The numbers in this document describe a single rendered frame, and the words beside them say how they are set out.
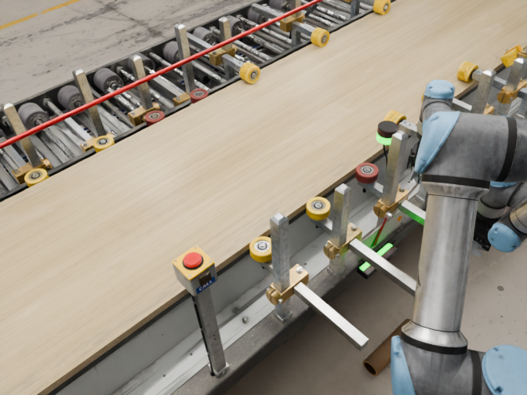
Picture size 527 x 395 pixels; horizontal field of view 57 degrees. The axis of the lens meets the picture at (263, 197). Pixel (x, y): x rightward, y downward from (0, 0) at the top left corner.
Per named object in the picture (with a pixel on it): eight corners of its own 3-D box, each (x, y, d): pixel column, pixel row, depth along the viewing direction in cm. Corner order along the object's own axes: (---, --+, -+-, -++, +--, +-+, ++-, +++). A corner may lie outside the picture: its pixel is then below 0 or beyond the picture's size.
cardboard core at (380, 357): (420, 327, 220) (378, 371, 207) (418, 335, 226) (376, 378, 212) (406, 315, 224) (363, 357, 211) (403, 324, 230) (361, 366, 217)
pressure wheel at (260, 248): (276, 257, 162) (274, 234, 154) (276, 277, 156) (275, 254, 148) (252, 257, 162) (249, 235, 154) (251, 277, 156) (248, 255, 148)
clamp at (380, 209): (408, 201, 173) (410, 191, 170) (383, 221, 167) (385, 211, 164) (394, 193, 177) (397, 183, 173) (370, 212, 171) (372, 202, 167)
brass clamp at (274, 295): (310, 284, 151) (310, 273, 147) (278, 309, 145) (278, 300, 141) (296, 272, 154) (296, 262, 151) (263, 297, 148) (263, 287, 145)
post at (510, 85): (492, 155, 218) (528, 57, 184) (488, 159, 216) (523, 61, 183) (485, 151, 220) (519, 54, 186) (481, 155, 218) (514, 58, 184)
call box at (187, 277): (219, 281, 114) (215, 261, 108) (194, 299, 111) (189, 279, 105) (201, 264, 118) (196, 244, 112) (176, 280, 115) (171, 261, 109)
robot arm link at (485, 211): (474, 200, 139) (489, 186, 142) (470, 211, 142) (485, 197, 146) (498, 213, 135) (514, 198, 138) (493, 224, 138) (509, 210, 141)
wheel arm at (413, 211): (467, 246, 158) (470, 237, 155) (461, 252, 156) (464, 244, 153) (362, 181, 182) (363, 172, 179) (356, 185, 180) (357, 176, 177)
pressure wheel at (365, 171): (379, 191, 181) (383, 168, 173) (365, 202, 177) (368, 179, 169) (362, 181, 185) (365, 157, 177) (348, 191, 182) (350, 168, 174)
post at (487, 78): (463, 172, 203) (497, 70, 169) (459, 176, 201) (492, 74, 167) (456, 168, 205) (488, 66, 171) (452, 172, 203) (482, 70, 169)
